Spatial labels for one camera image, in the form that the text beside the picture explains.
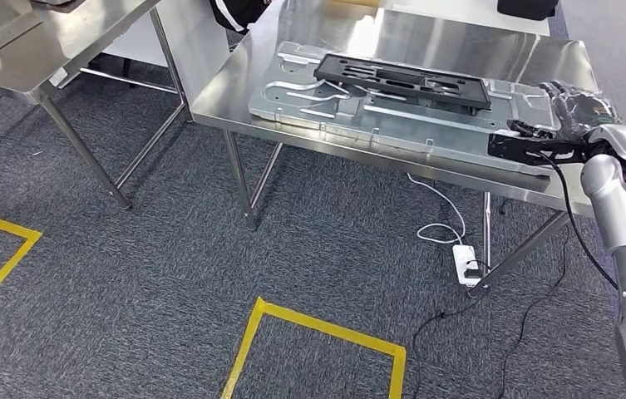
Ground stainless steel workbench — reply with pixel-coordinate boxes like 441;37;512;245
190;0;601;298

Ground large stamped metal panel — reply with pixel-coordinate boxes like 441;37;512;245
249;41;561;179

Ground yellow floor tape square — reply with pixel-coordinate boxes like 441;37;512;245
0;214;44;332
219;297;408;399

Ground closed cardboard box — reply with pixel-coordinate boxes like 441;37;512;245
323;0;385;9

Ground white power strip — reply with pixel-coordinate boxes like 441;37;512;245
451;244;482;288

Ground long black plastic part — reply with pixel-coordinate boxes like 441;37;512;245
313;53;493;110

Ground stainless steel side table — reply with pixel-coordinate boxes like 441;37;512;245
0;0;188;211

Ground white label sticker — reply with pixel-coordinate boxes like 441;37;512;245
47;67;70;89

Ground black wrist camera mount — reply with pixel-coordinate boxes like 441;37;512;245
487;118;589;166

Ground white desk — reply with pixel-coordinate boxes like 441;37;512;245
384;0;553;37

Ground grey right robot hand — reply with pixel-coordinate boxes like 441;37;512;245
538;79;620;145

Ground black floor cable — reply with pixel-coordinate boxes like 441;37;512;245
410;259;493;399
496;236;568;399

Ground person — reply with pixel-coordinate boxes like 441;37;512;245
209;0;274;36

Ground black bag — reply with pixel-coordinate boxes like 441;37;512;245
496;0;559;22

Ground white power cable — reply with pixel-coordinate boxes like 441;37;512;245
407;173;468;247

